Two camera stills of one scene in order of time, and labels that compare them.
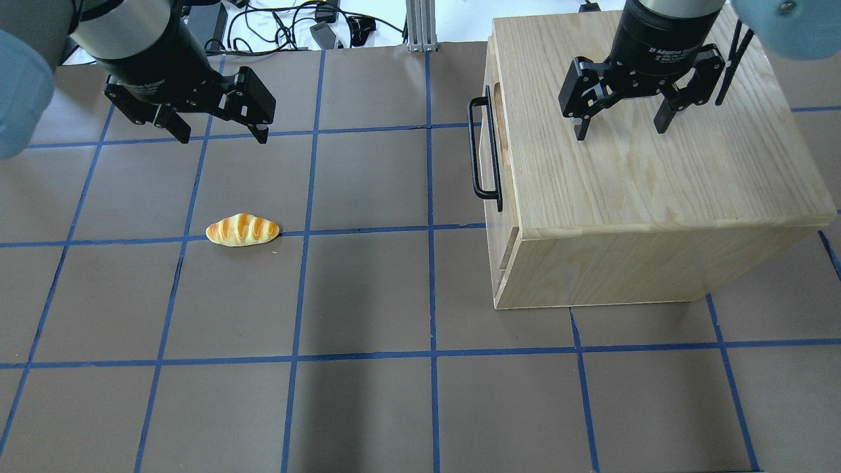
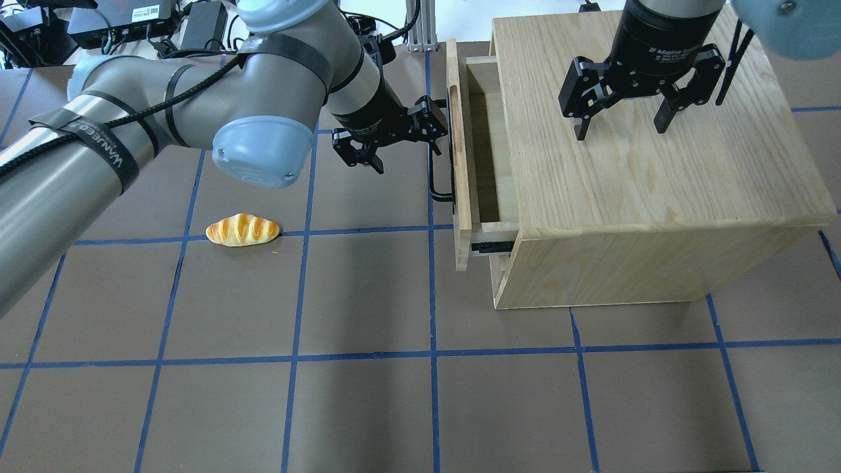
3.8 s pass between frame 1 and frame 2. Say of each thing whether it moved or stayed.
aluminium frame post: stayed
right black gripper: stayed
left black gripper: moved
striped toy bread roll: stayed
